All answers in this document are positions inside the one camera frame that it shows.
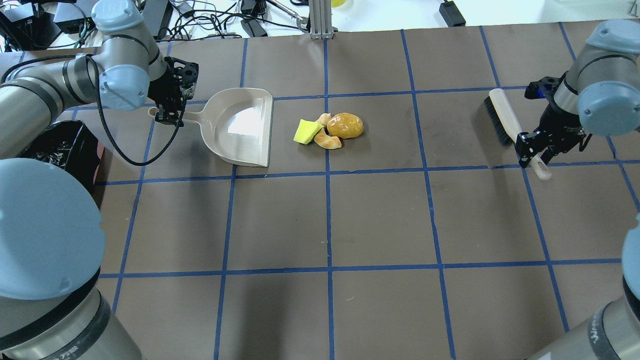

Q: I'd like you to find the yellow toy potato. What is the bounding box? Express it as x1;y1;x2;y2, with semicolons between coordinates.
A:
326;112;365;139

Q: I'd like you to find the aluminium frame post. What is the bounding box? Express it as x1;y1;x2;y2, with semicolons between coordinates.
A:
308;0;336;40

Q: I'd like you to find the white hand brush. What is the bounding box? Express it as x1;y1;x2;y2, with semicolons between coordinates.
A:
484;88;552;181

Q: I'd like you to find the bin with black bag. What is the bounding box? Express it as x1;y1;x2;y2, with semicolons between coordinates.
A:
18;120;105;194

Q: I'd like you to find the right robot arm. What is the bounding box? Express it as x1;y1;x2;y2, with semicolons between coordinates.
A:
515;19;640;360

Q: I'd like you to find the toy croissant piece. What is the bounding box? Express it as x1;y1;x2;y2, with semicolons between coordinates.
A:
313;130;343;150

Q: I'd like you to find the yellow green sponge piece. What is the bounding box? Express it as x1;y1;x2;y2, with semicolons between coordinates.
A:
293;119;324;145

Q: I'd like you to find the small toy bread piece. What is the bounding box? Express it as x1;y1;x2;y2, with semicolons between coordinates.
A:
315;112;332;128

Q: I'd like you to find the beige dustpan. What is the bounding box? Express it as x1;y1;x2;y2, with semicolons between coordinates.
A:
148;88;274;168

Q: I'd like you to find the black power brick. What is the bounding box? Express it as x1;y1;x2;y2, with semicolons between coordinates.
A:
438;0;467;28

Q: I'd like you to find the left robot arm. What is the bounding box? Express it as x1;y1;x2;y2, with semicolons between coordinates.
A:
1;0;199;360

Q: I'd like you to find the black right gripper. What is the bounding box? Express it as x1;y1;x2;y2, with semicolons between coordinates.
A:
515;76;592;169

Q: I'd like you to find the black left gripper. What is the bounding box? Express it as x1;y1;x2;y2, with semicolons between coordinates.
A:
148;56;200;126

